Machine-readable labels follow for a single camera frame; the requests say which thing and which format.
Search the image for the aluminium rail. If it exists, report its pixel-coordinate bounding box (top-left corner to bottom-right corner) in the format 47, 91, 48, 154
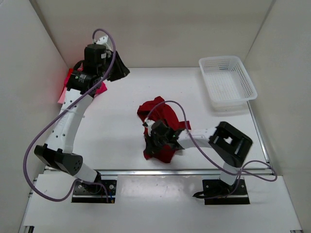
97, 169, 221, 176

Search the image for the white plastic mesh basket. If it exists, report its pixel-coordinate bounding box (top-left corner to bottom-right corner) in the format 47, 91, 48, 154
199, 55, 258, 110

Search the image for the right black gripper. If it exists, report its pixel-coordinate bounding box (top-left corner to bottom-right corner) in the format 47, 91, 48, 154
145, 131, 167, 154

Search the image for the bright red folded t shirt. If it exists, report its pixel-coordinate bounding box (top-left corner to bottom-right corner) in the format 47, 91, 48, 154
68, 68, 73, 76

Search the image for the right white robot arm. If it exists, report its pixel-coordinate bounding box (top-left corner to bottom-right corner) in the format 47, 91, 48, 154
143, 120, 253, 195

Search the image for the light pink folded t shirt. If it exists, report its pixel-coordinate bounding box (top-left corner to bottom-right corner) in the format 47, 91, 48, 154
57, 87, 66, 104

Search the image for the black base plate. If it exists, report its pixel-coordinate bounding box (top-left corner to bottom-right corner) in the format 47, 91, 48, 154
71, 176, 117, 204
192, 179, 250, 205

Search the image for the dark red t shirt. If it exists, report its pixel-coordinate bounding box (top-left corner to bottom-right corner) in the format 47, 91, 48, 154
137, 96, 185, 164

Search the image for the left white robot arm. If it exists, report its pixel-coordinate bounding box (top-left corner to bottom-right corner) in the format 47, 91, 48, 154
35, 35, 130, 193

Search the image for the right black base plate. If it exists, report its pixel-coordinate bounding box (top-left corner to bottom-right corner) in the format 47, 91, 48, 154
192, 179, 250, 205

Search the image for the magenta folded t shirt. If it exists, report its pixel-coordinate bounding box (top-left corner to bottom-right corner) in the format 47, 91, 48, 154
63, 72, 108, 98

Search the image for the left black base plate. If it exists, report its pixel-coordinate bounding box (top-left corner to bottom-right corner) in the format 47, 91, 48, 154
71, 176, 117, 204

